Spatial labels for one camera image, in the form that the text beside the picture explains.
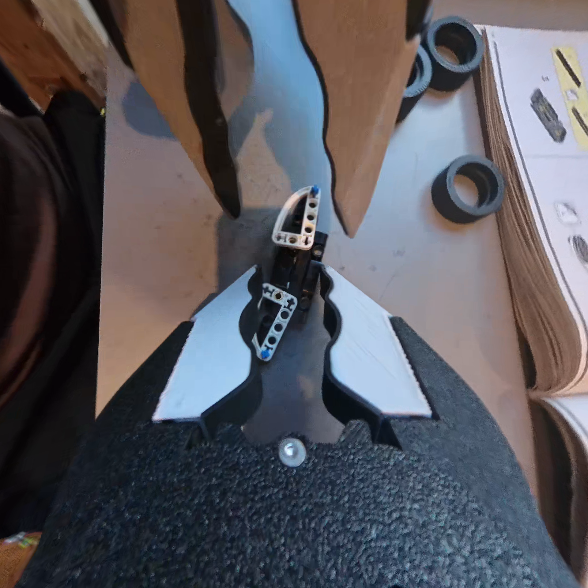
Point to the black patterned toy beam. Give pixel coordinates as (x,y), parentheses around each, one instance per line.
(294,271)

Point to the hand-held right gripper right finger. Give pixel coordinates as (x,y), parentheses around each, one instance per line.
(376,363)

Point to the grey desk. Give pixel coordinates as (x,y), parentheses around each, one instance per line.
(147,229)

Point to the white curved toy panel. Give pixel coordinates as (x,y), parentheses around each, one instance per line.
(312,216)
(280,321)

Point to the open instruction booklet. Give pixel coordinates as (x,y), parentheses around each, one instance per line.
(542,183)

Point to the person's brown shirt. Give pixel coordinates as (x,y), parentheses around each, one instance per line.
(27,252)

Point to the black toy tire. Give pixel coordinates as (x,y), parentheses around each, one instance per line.
(443,202)
(436,69)
(418,78)

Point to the wooden post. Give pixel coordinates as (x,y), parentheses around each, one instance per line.
(46,46)

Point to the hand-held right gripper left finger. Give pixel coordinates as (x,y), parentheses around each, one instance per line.
(202,363)

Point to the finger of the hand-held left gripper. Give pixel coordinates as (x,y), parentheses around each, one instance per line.
(363,92)
(156,69)

